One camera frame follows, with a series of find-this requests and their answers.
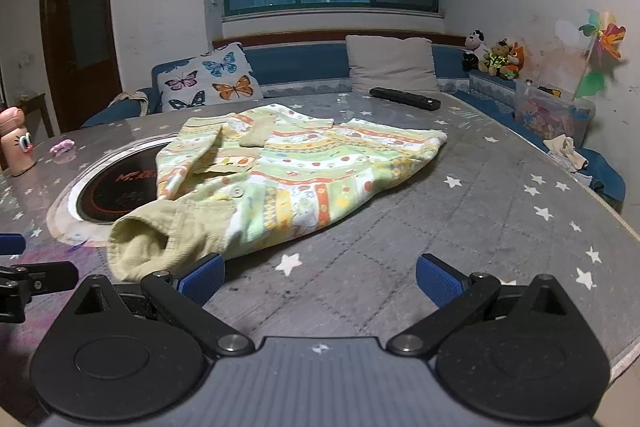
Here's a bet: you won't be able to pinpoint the clear plastic toy box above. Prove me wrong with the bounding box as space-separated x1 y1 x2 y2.
514 79 597 145

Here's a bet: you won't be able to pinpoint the blue sofa bench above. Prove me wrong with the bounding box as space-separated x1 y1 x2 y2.
82 42 626 202

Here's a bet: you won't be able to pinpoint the brown bear plush toy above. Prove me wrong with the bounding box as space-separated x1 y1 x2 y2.
479 38 511 76

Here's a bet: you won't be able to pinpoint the panda plush toy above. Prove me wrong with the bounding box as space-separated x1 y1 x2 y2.
462 28 488 70

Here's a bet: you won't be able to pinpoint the black remote control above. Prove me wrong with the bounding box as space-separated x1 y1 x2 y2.
369 87 442 111

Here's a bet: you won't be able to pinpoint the beige pillow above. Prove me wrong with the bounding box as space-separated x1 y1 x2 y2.
345 35 441 94

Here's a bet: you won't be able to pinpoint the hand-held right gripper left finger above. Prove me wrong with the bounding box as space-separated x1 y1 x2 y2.
65 252 255 359

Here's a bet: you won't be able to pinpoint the brown wooden door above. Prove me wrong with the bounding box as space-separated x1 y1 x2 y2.
39 0 123 132

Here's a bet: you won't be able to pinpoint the round black induction cooker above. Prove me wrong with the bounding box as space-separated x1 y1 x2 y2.
50 134 178 250

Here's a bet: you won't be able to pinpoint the butterfly print pillow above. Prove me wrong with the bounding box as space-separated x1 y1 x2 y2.
156 42 264 112

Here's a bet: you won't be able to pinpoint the orange fox plush toy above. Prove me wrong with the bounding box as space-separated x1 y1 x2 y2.
502 43 528 81

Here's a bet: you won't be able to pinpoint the pale blue cloth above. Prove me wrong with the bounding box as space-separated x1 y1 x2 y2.
575 169 608 194

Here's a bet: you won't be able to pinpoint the colourful pinwheel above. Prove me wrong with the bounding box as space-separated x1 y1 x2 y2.
572 9 628 100

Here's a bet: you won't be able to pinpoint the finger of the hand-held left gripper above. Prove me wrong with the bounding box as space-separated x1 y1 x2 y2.
0 233 27 256
0 261 79 323

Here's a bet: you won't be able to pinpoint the pastel patterned child shirt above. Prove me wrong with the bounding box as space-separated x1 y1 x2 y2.
107 103 448 284

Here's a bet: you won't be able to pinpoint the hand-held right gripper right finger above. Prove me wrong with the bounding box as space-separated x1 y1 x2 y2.
387 253 587 358

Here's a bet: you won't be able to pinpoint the pink cartoon bottle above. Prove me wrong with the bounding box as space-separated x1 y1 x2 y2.
0 106 37 178

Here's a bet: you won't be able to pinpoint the round black induction cooktop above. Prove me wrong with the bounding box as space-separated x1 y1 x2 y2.
75 147 166 224

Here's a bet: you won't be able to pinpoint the cream socks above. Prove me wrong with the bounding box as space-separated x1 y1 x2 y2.
544 133 591 172

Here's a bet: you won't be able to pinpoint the small wooden stool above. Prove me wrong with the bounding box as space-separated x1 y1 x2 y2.
17 93 55 140

